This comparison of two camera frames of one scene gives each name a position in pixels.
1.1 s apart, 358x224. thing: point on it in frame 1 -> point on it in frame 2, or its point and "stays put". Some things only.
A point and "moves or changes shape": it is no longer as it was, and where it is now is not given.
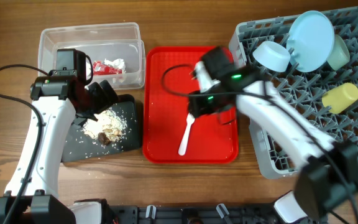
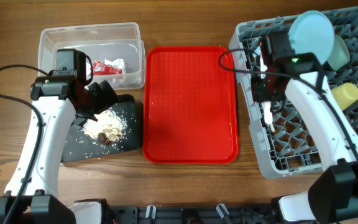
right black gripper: [199, 106] -> [260, 92]
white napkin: [119, 63] stays put
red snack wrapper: [100, 68] stays put
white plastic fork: [189, 119] moves or changes shape
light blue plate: [310, 40] stays put
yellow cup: [340, 97] stays put
